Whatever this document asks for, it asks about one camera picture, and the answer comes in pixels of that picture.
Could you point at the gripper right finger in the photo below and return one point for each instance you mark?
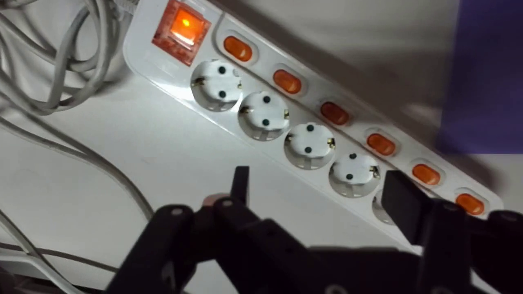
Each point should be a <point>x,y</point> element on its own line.
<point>441,241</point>

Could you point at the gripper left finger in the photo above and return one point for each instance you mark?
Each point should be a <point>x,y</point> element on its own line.
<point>245,241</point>

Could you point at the white power strip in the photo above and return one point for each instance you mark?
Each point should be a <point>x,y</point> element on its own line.
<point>286,110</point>

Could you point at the purple panel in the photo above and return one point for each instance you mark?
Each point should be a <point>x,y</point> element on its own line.
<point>484,77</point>

